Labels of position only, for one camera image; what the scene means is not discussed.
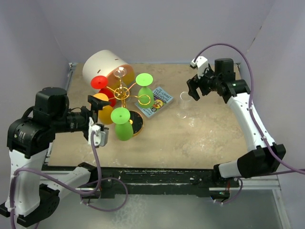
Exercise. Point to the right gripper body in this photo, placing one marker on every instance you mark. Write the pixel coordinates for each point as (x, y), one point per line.
(208, 82)

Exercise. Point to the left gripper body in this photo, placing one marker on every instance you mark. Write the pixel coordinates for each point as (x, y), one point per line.
(86, 115)

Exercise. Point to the orange plastic goblet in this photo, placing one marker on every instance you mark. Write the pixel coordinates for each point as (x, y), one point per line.
(104, 115)

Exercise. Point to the red plastic goblet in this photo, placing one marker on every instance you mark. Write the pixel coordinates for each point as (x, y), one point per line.
(100, 83)

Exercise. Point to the clear wine glass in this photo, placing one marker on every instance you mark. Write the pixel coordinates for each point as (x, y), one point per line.
(121, 92)

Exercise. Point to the green goblet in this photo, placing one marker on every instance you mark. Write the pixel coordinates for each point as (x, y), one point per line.
(123, 128)
(145, 94)

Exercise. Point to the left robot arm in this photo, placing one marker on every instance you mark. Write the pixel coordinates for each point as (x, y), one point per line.
(33, 195)

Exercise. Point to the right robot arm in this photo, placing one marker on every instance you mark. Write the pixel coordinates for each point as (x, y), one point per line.
(258, 160)

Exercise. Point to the gold wine glass rack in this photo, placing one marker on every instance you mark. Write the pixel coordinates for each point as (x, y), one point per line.
(136, 119)

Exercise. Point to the colourful children's book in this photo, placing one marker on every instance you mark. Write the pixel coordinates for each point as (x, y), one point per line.
(161, 100)

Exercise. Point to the white orange cylinder appliance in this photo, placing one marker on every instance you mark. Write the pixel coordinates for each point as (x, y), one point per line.
(104, 63)

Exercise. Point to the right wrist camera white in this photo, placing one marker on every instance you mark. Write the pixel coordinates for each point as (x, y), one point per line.
(201, 63)

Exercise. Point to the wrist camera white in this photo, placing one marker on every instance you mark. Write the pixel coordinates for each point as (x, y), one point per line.
(201, 63)
(97, 134)

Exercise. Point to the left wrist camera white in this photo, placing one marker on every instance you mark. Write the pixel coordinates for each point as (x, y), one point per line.
(97, 134)

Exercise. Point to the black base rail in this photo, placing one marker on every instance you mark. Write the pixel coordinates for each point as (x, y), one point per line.
(162, 181)

